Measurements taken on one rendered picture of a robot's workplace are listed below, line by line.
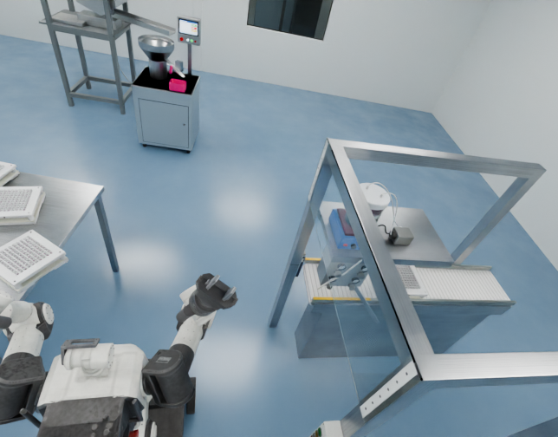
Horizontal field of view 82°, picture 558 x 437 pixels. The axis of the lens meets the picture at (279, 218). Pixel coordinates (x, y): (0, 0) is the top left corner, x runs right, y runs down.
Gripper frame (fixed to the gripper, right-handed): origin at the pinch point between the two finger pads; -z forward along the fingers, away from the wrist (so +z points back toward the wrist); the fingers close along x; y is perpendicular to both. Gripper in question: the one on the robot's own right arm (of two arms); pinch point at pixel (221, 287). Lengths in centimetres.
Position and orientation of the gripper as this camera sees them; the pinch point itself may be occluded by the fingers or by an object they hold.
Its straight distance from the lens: 89.6
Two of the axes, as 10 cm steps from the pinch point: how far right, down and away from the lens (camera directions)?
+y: 4.1, -6.7, 6.2
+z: -4.7, 4.3, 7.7
